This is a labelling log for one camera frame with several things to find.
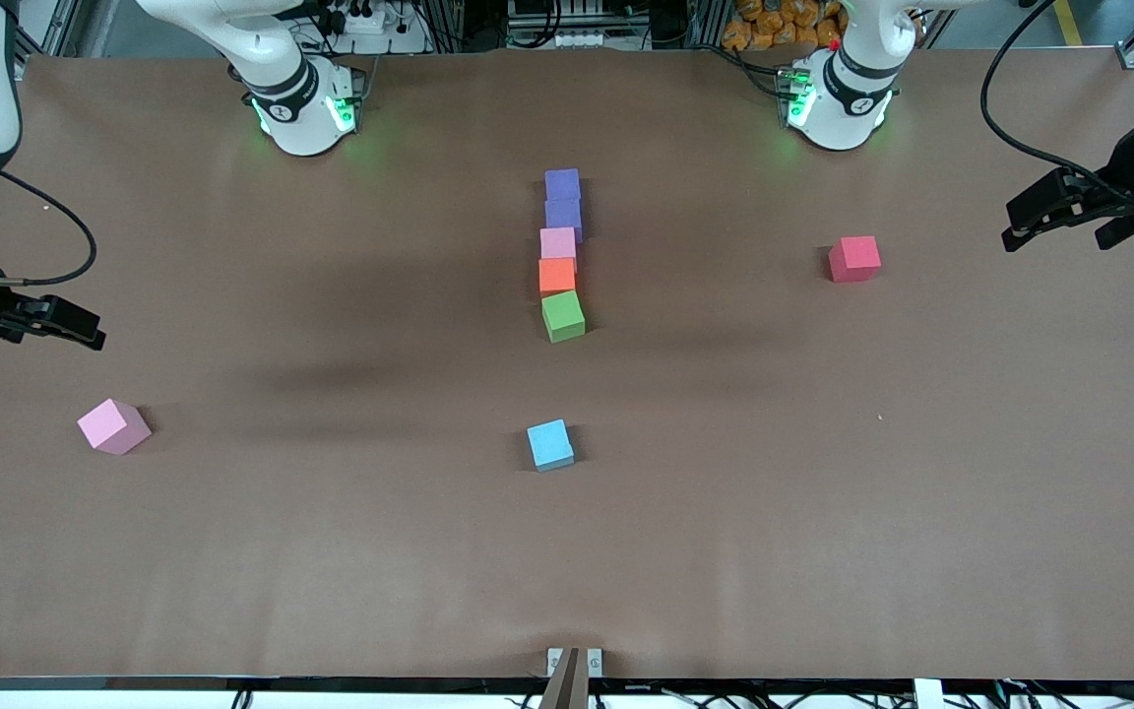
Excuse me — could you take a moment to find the cyan foam cube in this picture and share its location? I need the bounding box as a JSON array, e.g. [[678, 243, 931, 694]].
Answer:
[[527, 419, 576, 473]]

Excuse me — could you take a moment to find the white power strip with plugs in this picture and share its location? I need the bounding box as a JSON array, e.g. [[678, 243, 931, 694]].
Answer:
[[316, 0, 430, 56]]

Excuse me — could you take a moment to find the brown table cover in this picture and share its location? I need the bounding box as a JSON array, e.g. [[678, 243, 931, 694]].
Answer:
[[0, 49, 1134, 682]]

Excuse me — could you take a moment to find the metal equipment rack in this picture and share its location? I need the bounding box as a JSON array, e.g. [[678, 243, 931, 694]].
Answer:
[[506, 0, 649, 50]]

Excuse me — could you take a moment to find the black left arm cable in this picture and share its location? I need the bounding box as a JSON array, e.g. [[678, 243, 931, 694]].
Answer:
[[979, 0, 1134, 214]]

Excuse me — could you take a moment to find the orange bagged items pile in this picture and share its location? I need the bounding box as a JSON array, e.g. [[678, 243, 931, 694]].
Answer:
[[722, 0, 849, 52]]

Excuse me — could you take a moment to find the red foam cube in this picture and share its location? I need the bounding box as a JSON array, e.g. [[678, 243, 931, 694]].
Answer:
[[828, 235, 882, 284]]

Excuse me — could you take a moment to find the brown strap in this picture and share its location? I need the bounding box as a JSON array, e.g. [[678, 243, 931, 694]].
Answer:
[[539, 647, 590, 709]]

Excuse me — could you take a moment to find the green foam cube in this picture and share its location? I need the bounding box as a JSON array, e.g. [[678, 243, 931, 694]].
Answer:
[[541, 290, 588, 344]]

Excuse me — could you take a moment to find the orange foam cube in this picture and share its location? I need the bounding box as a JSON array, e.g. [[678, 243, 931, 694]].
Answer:
[[538, 257, 579, 297]]

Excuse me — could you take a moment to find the small metal table bracket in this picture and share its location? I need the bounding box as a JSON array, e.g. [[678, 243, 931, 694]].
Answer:
[[547, 647, 603, 678]]

